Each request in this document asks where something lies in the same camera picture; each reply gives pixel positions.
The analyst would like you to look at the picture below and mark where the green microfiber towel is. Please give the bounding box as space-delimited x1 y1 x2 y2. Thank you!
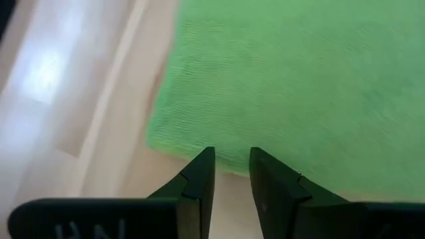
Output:
145 0 425 202

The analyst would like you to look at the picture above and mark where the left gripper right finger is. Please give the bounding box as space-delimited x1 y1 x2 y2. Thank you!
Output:
248 146 425 239

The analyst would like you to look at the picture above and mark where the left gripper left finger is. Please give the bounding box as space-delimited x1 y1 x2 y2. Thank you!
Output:
7 146 216 239

